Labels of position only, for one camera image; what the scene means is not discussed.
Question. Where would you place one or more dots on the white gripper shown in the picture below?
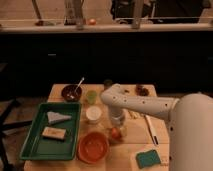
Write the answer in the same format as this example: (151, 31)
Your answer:
(117, 118)

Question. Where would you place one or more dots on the red apple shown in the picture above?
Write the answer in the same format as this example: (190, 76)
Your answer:
(116, 133)

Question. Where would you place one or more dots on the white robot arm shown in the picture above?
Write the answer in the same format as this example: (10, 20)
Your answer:
(190, 121)

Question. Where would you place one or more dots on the red bowl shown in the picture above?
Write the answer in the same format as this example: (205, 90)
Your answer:
(93, 147)

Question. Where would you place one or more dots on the dark brown bowl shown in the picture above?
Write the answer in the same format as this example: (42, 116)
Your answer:
(67, 90)

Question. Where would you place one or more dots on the yellow banana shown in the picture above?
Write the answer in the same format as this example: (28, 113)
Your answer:
(133, 115)

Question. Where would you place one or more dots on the white cup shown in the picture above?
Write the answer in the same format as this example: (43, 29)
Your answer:
(93, 114)

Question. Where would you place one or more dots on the teal sponge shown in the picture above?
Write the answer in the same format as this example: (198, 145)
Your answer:
(147, 159)

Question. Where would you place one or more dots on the green cup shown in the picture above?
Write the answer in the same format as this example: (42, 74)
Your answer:
(91, 96)

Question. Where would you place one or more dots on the tan sponge block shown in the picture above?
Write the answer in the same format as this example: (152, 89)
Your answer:
(54, 133)

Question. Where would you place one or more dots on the white spoon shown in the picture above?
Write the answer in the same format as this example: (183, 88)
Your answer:
(79, 84)

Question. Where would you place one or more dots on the green plastic tray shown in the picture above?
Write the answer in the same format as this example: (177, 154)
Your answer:
(37, 147)

